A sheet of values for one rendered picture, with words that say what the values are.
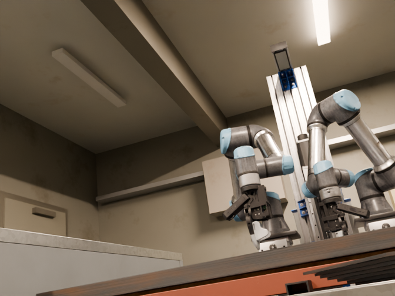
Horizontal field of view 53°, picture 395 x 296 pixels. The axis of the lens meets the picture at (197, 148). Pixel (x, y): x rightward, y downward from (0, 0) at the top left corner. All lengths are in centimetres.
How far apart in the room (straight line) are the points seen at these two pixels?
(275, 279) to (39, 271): 77
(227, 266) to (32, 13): 310
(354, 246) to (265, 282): 22
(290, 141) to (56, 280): 149
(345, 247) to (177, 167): 485
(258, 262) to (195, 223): 446
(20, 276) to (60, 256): 18
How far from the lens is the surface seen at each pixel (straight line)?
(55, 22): 383
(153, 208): 573
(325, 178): 161
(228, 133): 187
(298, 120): 244
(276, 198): 213
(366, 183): 210
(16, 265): 136
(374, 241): 98
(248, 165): 142
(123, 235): 589
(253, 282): 101
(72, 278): 154
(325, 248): 98
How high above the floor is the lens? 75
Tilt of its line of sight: 22 degrees up
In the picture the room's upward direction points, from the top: 8 degrees counter-clockwise
